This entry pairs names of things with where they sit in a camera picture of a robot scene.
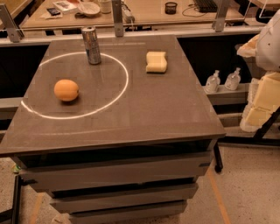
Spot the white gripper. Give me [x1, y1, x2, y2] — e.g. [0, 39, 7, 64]
[237, 10, 280, 132]

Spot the orange fruit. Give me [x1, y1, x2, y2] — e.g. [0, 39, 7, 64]
[53, 80, 79, 102]

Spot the clear sanitizer bottle right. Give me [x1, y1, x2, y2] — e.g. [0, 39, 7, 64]
[225, 67, 241, 90]

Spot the clear sanitizer bottle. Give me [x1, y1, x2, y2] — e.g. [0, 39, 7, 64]
[205, 70, 221, 93]
[225, 67, 241, 90]

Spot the clear sanitizer bottle left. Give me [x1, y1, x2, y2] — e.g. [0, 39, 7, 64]
[205, 70, 221, 93]

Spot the black keyboard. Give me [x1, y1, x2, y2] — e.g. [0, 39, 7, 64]
[193, 0, 218, 13]

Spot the yellow sponge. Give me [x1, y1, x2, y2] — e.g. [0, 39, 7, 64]
[146, 52, 167, 73]

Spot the black mesh pen cup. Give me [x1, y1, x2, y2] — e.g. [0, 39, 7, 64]
[164, 2, 178, 15]

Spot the white power strip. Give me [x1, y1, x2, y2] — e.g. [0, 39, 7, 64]
[122, 3, 135, 24]

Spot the grey drawer cabinet table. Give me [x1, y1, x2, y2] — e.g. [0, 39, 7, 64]
[1, 36, 225, 224]

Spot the white cup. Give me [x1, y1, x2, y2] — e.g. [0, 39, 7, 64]
[98, 0, 111, 14]

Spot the silver drink can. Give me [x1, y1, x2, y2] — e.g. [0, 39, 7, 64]
[81, 26, 102, 65]

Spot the white bowl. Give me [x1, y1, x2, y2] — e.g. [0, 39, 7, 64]
[77, 2, 101, 17]

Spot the book on desk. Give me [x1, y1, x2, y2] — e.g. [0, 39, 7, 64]
[52, 0, 78, 14]

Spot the black phone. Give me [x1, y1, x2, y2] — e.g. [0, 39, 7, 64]
[46, 8, 60, 16]

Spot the metal post right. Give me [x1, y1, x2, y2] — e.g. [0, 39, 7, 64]
[212, 0, 230, 32]

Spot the metal post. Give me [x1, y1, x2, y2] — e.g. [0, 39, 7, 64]
[0, 3, 24, 43]
[112, 0, 123, 38]
[212, 0, 230, 32]

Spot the metal post centre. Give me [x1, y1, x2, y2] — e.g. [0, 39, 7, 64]
[112, 0, 123, 38]

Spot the metal post left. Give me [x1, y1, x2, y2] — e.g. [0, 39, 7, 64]
[0, 3, 24, 43]

